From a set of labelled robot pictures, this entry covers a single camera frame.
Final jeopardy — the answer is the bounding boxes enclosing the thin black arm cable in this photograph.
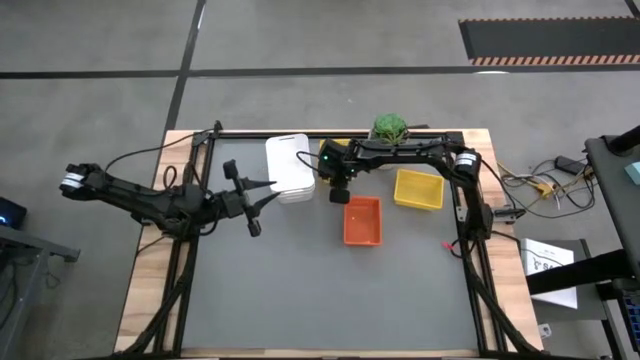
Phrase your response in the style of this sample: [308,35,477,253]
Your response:
[103,127,222,174]

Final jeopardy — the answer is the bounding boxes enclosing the green broccoli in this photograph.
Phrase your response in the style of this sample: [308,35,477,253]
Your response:
[369,112,410,147]

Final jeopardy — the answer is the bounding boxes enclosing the white printed paper sheet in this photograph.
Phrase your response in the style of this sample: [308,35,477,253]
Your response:
[519,237,579,310]

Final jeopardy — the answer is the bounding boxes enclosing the gray metal table leg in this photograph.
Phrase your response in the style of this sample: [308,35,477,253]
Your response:
[0,223,82,347]

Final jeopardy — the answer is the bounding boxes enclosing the black aluminium table frame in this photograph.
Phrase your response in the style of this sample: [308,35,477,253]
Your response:
[119,128,544,359]

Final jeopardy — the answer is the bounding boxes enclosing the black computer tower blue light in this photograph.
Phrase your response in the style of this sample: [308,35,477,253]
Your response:
[0,196,29,231]

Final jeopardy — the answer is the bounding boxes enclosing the orange plastic basket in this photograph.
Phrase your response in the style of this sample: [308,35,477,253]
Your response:
[342,195,384,248]

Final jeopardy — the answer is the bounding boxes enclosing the white plastic bin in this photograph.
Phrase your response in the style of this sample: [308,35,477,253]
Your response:
[276,183,318,205]
[264,133,317,194]

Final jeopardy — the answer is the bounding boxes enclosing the black power adapter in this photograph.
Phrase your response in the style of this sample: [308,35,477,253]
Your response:
[554,155,584,174]

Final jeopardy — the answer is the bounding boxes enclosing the dark gray side desk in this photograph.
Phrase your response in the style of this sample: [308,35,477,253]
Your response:
[524,124,640,360]

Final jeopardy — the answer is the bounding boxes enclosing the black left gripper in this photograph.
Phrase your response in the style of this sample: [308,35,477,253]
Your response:
[219,159,283,238]

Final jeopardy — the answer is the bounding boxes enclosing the blue plastic crate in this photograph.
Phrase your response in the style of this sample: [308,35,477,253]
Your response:
[622,293,640,347]

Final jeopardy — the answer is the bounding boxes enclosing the black hazard-striped floor mat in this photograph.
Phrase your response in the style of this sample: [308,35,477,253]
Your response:
[457,16,640,67]

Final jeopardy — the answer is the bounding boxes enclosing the tangled floor cables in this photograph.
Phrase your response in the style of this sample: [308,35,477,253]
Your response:
[494,158,597,222]

